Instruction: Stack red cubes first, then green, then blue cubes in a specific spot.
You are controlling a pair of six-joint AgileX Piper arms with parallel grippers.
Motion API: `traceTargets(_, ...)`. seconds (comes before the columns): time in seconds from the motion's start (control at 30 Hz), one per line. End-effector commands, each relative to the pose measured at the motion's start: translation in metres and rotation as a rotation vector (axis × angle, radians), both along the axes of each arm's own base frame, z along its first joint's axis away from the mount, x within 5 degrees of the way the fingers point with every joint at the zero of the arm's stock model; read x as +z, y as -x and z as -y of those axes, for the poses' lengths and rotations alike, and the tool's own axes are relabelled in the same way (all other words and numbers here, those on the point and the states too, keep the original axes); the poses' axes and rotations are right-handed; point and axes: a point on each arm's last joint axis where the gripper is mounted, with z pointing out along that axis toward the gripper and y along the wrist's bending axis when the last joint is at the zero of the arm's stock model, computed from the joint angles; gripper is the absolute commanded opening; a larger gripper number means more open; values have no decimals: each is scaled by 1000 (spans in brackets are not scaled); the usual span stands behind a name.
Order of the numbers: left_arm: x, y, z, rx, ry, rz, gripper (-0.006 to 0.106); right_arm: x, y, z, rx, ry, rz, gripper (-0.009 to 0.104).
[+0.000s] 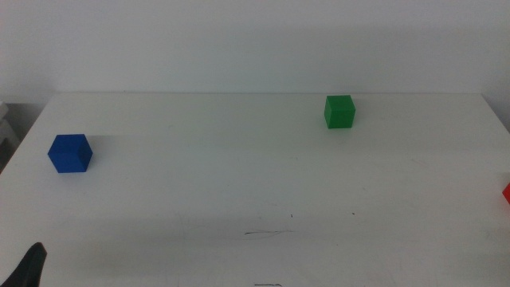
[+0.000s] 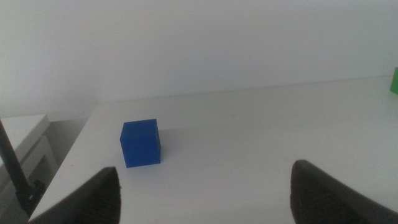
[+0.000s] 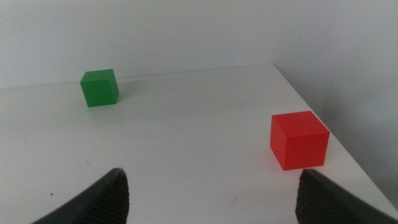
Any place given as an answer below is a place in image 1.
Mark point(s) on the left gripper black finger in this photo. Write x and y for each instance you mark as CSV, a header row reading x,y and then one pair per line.
x,y
28,267

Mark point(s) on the blue cube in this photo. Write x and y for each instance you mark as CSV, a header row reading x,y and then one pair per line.
x,y
69,155

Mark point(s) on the green cube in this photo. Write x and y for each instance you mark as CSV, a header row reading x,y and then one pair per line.
x,y
338,113

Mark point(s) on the red cube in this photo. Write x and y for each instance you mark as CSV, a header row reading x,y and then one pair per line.
x,y
507,193

